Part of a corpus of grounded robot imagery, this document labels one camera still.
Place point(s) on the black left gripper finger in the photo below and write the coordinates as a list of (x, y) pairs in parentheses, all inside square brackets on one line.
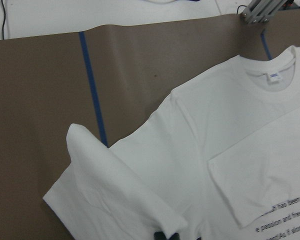
[(161, 236)]

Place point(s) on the white long-sleeve printed shirt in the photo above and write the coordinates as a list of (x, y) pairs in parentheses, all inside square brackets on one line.
[(218, 160)]

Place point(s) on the grey aluminium frame post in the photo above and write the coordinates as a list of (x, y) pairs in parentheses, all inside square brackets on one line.
[(261, 11)]

